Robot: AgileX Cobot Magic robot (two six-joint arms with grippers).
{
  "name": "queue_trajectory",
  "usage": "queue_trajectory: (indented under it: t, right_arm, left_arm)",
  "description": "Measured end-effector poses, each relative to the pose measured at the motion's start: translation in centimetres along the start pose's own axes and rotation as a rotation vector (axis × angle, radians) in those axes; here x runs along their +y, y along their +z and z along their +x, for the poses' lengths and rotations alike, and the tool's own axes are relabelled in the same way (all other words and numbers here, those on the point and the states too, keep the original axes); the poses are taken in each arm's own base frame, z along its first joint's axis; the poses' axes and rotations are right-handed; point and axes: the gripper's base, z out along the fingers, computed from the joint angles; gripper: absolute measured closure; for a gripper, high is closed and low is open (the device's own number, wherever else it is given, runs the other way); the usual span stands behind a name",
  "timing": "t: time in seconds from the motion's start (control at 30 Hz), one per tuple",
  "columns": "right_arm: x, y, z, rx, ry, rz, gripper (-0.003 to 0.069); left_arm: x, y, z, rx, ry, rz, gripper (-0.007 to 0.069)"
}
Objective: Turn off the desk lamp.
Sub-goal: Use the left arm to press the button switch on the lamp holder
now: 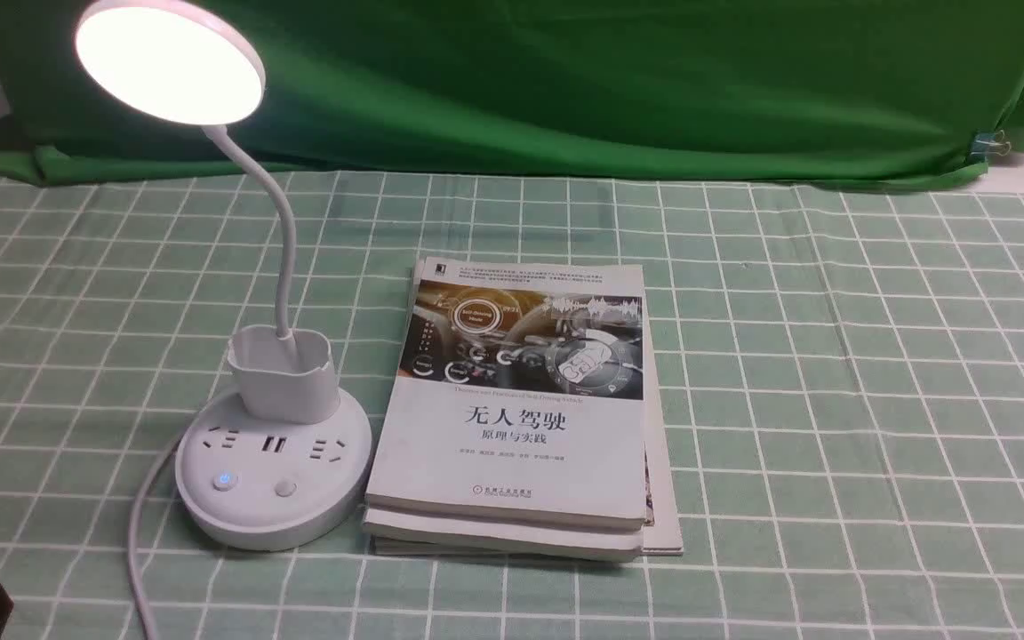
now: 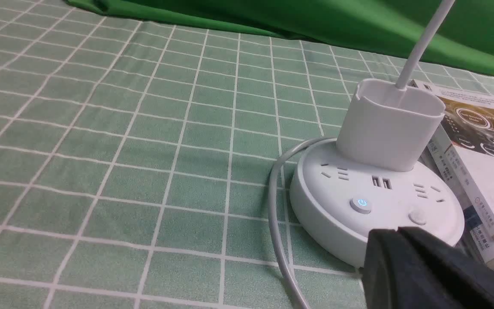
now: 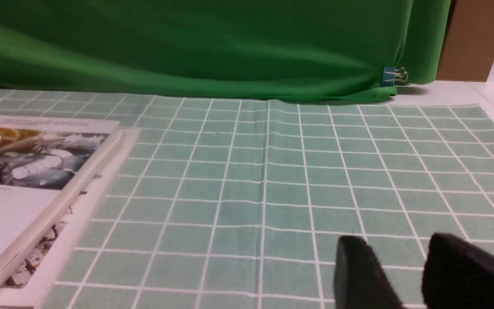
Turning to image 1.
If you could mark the white desk lamp with sockets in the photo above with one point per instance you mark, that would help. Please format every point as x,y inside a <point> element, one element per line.
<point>281,458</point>

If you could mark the middle white book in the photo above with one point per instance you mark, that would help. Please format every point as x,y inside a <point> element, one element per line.
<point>409,534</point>

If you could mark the top white self-driving book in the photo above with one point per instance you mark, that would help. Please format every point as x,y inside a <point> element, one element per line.
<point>519,395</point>

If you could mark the bottom thin book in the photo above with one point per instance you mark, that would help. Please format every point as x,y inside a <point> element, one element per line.
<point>661,527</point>

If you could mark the green backdrop cloth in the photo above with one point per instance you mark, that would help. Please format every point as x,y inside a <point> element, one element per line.
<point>853,95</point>

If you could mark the green checkered tablecloth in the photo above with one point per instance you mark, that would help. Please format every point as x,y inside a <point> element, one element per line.
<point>842,380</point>

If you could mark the blue binder clip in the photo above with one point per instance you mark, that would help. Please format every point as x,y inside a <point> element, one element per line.
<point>988,145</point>

